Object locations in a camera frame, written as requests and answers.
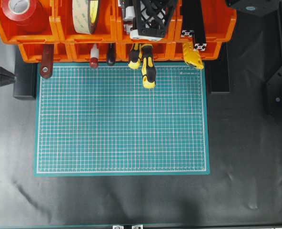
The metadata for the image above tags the brown handled tool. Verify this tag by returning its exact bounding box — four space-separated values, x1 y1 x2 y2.
40 44 54 79

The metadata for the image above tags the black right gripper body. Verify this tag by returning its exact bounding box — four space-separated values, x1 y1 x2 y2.
130 0 177 41

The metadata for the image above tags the orange container rack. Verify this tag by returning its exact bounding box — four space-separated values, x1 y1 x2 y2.
0 0 237 62

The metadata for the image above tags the red tape roll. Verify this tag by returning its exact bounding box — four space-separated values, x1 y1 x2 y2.
1 0 48 26

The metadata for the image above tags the dark handled tool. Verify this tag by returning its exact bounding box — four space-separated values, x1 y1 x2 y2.
106 43 116 66

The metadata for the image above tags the yellow black screwdriver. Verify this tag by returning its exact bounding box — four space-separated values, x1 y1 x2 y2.
141 43 156 89
128 43 142 69

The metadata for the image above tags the green cutting mat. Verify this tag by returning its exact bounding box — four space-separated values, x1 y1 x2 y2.
34 62 210 177

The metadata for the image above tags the black aluminium extrusion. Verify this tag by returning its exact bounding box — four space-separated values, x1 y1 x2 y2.
180 0 207 52

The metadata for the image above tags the double-sided tape roll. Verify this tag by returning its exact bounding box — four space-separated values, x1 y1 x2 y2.
72 0 100 34

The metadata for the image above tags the yellow utility knife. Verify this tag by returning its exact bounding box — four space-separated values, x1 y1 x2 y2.
182 42 204 69

